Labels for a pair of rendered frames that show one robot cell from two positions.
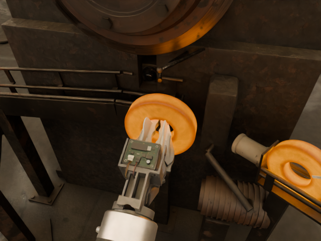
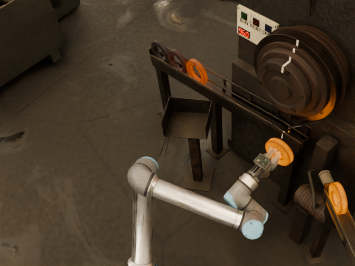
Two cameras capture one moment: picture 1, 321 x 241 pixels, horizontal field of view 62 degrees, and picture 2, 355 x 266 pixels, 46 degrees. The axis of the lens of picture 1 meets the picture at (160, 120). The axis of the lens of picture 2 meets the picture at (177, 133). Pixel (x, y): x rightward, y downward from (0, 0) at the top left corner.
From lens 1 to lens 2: 1.59 m
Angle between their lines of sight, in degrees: 29
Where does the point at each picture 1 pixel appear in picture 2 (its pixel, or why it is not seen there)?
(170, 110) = (282, 149)
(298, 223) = not seen: outside the picture
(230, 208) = (308, 203)
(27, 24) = (244, 66)
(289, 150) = (333, 186)
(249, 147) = (324, 178)
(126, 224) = (248, 179)
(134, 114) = (269, 143)
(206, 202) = (297, 195)
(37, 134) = not seen: hidden behind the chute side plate
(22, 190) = (203, 142)
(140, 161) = (260, 162)
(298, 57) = not seen: outside the picture
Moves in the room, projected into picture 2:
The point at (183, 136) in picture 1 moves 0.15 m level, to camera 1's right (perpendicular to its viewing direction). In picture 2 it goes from (285, 160) to (315, 173)
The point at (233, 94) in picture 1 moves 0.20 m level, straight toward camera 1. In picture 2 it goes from (327, 149) to (298, 171)
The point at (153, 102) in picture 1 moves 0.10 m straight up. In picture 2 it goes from (276, 143) to (278, 130)
